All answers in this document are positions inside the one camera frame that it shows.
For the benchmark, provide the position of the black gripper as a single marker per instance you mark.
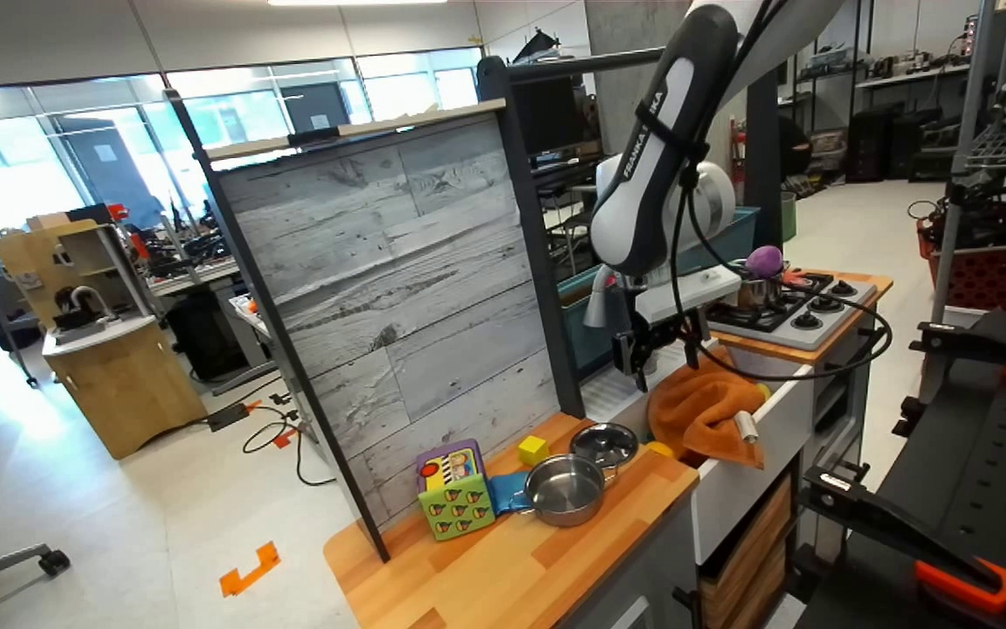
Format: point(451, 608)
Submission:
point(660, 334)

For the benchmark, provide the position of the teal plastic bin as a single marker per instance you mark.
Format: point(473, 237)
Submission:
point(737, 238)
point(579, 317)

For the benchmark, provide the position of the colourful toy box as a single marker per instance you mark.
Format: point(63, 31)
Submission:
point(457, 501)

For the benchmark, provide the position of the grey wood-print panel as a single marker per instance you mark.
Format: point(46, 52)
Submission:
point(411, 301)

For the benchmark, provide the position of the wheeled chair base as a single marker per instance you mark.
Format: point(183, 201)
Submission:
point(0, 563)

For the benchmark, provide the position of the black metal rod frame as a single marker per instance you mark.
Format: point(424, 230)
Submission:
point(539, 268)

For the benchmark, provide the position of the grey toy stove top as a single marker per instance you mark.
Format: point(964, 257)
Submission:
point(813, 334)

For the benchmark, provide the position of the wooden toy cabinet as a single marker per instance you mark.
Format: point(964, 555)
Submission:
point(121, 386)

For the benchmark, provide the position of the black perforated table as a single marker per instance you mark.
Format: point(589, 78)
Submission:
point(970, 465)

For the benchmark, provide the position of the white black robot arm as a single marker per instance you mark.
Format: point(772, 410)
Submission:
point(656, 142)

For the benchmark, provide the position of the purple plush ball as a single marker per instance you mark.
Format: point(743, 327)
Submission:
point(765, 260)

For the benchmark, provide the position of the steel bowl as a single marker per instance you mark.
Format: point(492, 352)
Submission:
point(568, 490)

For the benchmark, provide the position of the blue flat toy piece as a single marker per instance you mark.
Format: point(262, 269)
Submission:
point(511, 493)

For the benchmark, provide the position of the orange towel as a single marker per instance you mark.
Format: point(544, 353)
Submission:
point(701, 415)

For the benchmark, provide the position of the grey toy faucet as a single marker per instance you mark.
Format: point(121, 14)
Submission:
point(599, 306)

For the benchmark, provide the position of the yellow toy cube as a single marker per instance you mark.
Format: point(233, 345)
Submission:
point(531, 452)

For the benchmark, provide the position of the steel pot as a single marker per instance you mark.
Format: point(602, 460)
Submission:
point(752, 290)

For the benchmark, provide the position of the black stove knob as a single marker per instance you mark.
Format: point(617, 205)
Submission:
point(843, 287)
point(804, 322)
point(829, 306)

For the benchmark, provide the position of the wooden play kitchen counter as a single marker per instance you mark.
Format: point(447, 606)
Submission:
point(506, 571)

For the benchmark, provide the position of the white toy sink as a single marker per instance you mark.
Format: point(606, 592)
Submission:
point(748, 465)

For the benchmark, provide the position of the red crate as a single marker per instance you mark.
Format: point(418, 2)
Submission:
point(1004, 281)

